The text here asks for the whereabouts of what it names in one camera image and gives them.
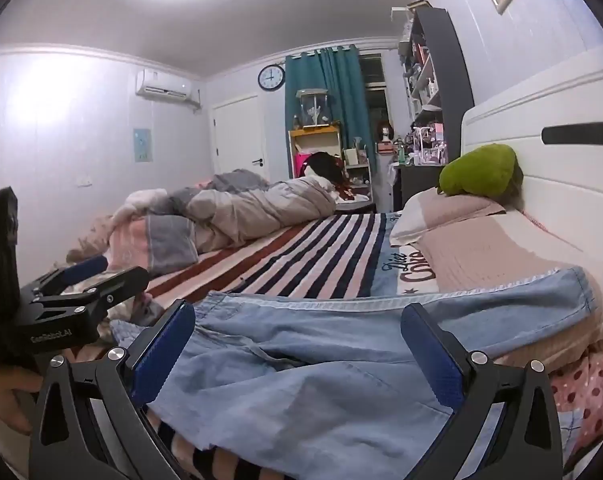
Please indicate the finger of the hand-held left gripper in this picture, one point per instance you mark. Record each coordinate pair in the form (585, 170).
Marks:
(116, 285)
(89, 263)

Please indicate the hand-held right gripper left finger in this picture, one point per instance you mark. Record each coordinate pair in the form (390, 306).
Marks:
(164, 355)

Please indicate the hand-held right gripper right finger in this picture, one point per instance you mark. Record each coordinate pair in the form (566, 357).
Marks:
(431, 360)

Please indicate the light blue denim pants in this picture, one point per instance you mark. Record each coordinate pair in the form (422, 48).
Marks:
(306, 360)

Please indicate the person's left hand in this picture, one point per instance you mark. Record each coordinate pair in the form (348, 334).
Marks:
(11, 400)

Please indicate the cream fluffy blanket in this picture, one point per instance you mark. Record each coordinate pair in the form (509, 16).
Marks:
(126, 210)

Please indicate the grey pillow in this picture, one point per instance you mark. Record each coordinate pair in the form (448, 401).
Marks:
(169, 245)

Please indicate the pink quilted pillow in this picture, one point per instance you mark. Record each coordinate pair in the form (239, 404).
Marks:
(486, 260)

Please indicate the pink and white pillow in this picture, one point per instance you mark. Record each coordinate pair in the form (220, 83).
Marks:
(441, 212)

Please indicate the striped bed blanket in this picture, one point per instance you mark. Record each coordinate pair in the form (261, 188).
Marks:
(321, 255)

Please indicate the beige duvet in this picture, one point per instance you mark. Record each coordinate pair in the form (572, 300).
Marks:
(251, 210)

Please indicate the polka dot cloth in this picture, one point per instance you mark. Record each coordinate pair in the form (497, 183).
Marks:
(584, 390)

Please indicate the dark desk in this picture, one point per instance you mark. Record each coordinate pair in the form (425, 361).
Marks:
(416, 177)

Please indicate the white door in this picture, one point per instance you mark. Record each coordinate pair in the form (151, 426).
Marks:
(239, 140)

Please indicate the white air conditioner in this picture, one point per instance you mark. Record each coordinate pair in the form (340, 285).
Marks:
(161, 85)

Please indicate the green plush pillow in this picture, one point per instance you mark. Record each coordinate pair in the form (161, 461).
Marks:
(479, 169)

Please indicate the white trolley rack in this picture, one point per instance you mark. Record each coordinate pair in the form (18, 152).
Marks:
(357, 170)

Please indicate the black and white plush toy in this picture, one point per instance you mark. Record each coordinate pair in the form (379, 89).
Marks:
(324, 165)

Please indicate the mannequin head with wig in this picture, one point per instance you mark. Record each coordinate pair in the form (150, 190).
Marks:
(384, 134)

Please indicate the yellow shelf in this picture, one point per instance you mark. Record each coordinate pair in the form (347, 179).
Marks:
(314, 147)

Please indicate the white bed headboard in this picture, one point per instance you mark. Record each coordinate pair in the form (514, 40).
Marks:
(556, 150)

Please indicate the glass display case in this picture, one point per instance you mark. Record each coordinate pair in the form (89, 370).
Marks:
(313, 107)

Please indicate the dark tall bookshelf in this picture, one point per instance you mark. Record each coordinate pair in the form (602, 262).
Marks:
(431, 80)

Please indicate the window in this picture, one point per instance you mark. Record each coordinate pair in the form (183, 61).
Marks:
(374, 80)

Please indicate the teal curtain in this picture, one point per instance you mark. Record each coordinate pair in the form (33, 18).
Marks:
(331, 90)

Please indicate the wall switch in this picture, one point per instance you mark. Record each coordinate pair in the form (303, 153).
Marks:
(85, 180)

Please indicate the light blue wall poster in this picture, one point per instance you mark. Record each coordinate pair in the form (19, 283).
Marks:
(143, 145)

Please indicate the round wall clock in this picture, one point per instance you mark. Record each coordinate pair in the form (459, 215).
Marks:
(271, 77)

